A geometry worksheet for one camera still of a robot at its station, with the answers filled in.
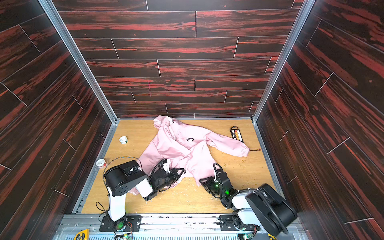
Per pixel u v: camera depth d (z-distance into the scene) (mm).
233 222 730
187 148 984
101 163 933
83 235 691
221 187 678
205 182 803
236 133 1083
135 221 750
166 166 854
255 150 1015
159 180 716
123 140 1044
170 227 729
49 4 657
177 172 841
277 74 911
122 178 511
